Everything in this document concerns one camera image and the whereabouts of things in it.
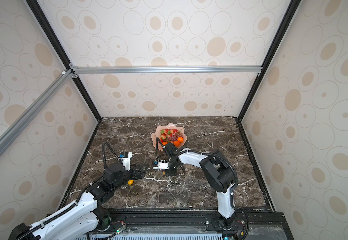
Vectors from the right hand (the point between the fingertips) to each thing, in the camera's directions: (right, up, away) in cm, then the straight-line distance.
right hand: (168, 170), depth 93 cm
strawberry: (+1, +24, +12) cm, 27 cm away
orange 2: (+5, +16, +6) cm, 18 cm away
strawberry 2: (+4, +25, +13) cm, 29 cm away
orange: (+8, +19, +7) cm, 22 cm away
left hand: (-11, +7, -14) cm, 19 cm away
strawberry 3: (-4, +21, +9) cm, 23 cm away
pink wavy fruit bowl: (-9, +23, +12) cm, 27 cm away
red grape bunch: (+4, +20, +10) cm, 23 cm away
